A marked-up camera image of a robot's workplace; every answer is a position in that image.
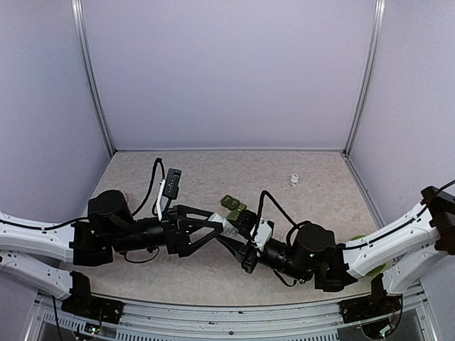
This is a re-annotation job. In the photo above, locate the right aluminium corner post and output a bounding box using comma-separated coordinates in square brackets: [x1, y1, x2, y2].
[343, 0, 387, 158]

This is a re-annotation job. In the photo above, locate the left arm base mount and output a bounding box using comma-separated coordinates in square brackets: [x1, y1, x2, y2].
[61, 271, 124, 325]

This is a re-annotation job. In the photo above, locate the aluminium corner post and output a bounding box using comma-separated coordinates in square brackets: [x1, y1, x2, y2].
[343, 0, 387, 158]
[70, 0, 117, 158]

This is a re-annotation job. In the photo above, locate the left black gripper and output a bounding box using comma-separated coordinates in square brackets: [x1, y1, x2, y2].
[109, 205, 223, 258]

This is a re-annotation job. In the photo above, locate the green plate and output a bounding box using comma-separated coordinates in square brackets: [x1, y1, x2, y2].
[348, 234, 365, 242]

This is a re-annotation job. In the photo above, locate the red patterned bowl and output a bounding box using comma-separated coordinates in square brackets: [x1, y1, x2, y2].
[120, 191, 129, 204]

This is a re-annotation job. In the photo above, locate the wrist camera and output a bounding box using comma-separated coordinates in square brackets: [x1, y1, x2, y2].
[155, 168, 181, 221]
[250, 220, 274, 252]

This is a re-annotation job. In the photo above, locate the left camera cable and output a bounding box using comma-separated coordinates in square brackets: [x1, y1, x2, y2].
[129, 158, 166, 216]

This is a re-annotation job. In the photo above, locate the aluminium front rail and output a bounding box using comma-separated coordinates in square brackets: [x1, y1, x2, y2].
[24, 283, 438, 341]

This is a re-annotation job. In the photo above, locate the small white pill bottle far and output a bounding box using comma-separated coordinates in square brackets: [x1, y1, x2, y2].
[289, 173, 299, 188]

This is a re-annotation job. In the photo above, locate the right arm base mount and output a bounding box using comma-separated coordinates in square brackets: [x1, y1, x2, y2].
[338, 274, 402, 323]

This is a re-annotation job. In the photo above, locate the green bowl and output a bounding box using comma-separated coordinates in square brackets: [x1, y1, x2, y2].
[367, 264, 387, 276]

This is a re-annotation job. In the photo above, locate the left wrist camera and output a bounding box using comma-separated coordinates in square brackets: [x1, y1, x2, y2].
[155, 168, 181, 221]

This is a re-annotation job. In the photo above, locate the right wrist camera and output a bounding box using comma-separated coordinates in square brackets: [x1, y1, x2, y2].
[250, 220, 274, 252]

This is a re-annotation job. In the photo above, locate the green weekly pill organizer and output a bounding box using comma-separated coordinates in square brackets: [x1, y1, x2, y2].
[220, 195, 247, 220]

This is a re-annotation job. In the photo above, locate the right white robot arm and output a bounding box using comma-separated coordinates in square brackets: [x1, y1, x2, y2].
[209, 186, 454, 315]

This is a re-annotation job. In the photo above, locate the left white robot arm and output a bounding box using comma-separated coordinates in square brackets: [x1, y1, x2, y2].
[1, 190, 228, 267]

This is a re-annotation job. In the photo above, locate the left aluminium corner post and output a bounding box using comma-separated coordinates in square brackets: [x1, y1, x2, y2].
[70, 0, 117, 158]

